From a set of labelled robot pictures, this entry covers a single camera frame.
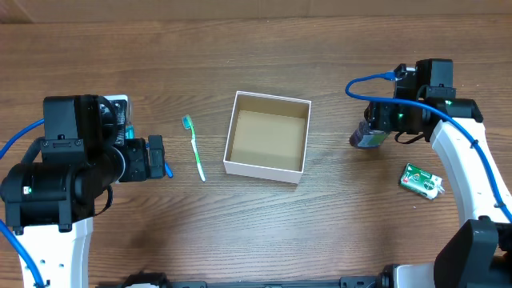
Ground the purple soap pump bottle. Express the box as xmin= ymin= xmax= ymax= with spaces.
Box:
xmin=349 ymin=121 xmax=389 ymax=149

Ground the green white toothbrush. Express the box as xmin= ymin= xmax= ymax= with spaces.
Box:
xmin=182 ymin=114 xmax=206 ymax=182

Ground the green Dettol soap packet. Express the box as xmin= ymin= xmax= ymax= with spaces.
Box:
xmin=398 ymin=163 xmax=445 ymax=200

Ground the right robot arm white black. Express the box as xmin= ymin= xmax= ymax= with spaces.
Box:
xmin=350 ymin=58 xmax=511 ymax=287

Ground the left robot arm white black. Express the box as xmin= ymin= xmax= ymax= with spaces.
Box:
xmin=1 ymin=95 xmax=166 ymax=287

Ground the blue toothbrush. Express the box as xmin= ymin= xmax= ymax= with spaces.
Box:
xmin=164 ymin=162 xmax=174 ymax=178

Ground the white toothpaste tube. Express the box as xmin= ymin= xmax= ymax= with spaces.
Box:
xmin=100 ymin=94 xmax=134 ymax=146

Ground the white cardboard box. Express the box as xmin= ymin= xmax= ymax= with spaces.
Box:
xmin=223 ymin=91 xmax=311 ymax=184

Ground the right blue cable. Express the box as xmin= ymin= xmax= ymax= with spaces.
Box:
xmin=345 ymin=71 xmax=512 ymax=223

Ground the blue cable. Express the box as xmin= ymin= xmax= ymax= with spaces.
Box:
xmin=345 ymin=71 xmax=512 ymax=223
xmin=0 ymin=118 xmax=46 ymax=288

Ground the left blue cable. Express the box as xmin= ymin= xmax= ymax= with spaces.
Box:
xmin=0 ymin=118 xmax=46 ymax=288

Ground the black base frame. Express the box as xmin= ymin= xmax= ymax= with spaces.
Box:
xmin=96 ymin=264 xmax=397 ymax=288

